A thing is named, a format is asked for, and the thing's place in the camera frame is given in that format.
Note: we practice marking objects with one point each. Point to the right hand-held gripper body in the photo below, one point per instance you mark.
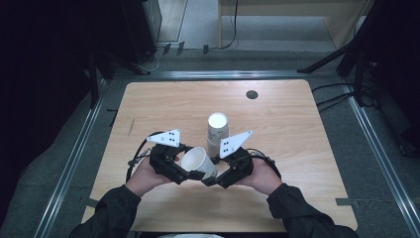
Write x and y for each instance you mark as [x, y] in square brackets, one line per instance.
[239, 162]

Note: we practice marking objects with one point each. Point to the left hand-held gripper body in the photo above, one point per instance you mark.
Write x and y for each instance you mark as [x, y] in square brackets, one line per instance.
[163, 160]

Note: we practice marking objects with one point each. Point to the white disposable paper cup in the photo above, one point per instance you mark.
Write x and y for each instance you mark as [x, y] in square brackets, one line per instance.
[198, 162]

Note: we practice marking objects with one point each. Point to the stack of white paper cups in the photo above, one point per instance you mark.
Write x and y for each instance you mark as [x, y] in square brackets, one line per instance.
[218, 130]

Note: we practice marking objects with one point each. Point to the person's left hand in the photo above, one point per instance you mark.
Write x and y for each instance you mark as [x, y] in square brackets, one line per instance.
[145, 177]

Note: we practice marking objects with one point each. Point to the person's right hand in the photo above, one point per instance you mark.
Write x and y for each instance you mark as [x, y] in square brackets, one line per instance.
[261, 178]

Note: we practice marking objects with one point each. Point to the dark round table grommet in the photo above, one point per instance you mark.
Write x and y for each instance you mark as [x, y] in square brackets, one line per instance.
[252, 94]

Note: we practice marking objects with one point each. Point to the grey tape strip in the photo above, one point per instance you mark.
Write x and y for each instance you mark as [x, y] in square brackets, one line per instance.
[346, 201]
[89, 202]

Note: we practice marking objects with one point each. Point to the black metal stand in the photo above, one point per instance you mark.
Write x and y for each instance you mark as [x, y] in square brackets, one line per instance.
[94, 79]

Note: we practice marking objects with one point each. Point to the black cabinet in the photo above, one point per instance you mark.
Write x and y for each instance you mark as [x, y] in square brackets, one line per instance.
[138, 29]

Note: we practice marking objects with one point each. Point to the black tripod stand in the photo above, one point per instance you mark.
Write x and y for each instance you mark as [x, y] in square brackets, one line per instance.
[350, 49]

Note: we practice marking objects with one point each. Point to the light wooden furniture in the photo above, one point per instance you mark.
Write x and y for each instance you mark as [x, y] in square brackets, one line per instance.
[343, 23]

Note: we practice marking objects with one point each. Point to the long metal floor rail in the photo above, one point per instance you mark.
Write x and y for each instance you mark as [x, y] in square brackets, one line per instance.
[71, 165]
[224, 74]
[379, 148]

